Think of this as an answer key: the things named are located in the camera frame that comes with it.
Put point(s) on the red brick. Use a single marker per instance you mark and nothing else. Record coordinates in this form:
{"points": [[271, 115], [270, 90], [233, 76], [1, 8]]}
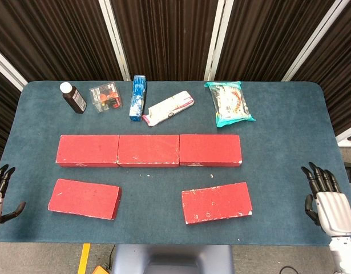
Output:
{"points": [[216, 202], [209, 148], [86, 149], [84, 198], [148, 148]]}

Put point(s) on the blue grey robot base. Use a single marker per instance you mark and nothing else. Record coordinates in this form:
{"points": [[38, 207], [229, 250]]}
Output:
{"points": [[172, 259]]}

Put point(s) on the white pink carton box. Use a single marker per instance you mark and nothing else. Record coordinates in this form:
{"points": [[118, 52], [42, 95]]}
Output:
{"points": [[169, 108]]}

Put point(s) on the blue toothpaste box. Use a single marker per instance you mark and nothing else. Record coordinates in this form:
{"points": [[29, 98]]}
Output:
{"points": [[137, 98]]}

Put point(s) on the yellow floor tape strip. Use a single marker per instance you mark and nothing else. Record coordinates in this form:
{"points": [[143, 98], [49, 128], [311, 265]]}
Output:
{"points": [[84, 258]]}

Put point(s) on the orange floor object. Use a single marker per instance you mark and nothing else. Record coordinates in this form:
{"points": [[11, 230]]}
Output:
{"points": [[102, 270]]}

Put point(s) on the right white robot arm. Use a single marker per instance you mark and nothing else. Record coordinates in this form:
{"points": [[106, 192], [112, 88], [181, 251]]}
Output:
{"points": [[345, 254]]}

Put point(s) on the dark brown pleated curtain panel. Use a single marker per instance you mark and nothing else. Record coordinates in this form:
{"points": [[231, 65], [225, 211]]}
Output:
{"points": [[163, 37], [49, 34], [263, 37], [338, 71], [1, 114]]}

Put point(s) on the brown bottle white cap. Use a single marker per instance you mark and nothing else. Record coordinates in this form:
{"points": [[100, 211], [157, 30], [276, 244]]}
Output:
{"points": [[75, 100]]}

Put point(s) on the white partition frame post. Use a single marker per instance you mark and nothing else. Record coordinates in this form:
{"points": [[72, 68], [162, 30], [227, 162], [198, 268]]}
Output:
{"points": [[347, 134], [218, 40], [115, 40], [7, 68], [312, 40]]}

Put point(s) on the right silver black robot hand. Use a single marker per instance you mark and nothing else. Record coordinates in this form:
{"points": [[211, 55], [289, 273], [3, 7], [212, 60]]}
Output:
{"points": [[333, 209]]}

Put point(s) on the teal snack packet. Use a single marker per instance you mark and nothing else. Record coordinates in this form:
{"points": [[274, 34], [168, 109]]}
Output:
{"points": [[229, 104]]}

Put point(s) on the clear plastic toy box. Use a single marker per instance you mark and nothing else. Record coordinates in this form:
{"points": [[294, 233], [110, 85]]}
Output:
{"points": [[105, 97]]}

